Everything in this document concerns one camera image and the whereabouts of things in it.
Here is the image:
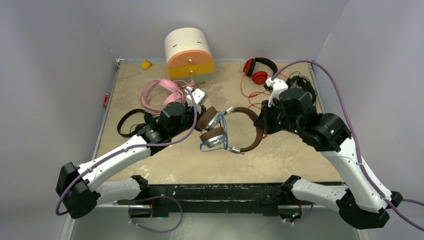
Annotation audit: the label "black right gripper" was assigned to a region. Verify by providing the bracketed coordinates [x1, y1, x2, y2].
[255, 98, 303, 136]

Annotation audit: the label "red audio cable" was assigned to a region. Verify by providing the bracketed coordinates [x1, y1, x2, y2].
[240, 74, 276, 112]

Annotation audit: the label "red black headphones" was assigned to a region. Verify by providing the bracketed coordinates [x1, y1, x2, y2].
[242, 57, 278, 85]

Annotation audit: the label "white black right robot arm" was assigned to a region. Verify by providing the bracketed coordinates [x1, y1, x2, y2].
[254, 88, 403, 230]

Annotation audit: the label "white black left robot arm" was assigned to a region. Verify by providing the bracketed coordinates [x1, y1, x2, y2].
[55, 102, 206, 219]

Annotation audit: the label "black headphones right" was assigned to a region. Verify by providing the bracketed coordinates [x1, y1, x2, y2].
[286, 75, 318, 105]

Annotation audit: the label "pink headphones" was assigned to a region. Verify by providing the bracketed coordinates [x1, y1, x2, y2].
[139, 78, 195, 115]

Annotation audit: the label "black headphones left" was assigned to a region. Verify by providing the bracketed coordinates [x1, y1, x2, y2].
[116, 108, 157, 139]

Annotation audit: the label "cream orange yellow drawer box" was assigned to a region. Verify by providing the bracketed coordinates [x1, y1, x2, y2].
[164, 27, 215, 85]

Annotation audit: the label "small yellow block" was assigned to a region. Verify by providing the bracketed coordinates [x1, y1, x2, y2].
[140, 60, 153, 70]

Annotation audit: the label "small red clip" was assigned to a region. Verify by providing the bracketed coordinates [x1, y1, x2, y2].
[102, 93, 110, 108]

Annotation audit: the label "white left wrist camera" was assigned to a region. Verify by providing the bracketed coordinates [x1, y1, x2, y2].
[184, 86, 209, 106]

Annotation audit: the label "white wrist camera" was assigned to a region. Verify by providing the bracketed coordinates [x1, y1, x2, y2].
[263, 77, 289, 108]
[184, 86, 209, 106]

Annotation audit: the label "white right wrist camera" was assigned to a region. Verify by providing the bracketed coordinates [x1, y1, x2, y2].
[263, 77, 289, 108]

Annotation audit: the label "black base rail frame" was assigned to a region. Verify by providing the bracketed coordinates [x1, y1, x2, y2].
[117, 177, 339, 220]

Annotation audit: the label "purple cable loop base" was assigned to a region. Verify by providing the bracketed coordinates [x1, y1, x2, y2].
[128, 195, 184, 234]

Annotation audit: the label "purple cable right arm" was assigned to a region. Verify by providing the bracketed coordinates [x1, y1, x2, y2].
[271, 60, 424, 232]

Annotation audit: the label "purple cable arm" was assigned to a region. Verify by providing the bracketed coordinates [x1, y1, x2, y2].
[271, 60, 424, 232]
[55, 89, 200, 217]

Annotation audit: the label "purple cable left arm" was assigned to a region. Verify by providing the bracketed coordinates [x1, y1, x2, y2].
[55, 89, 200, 217]

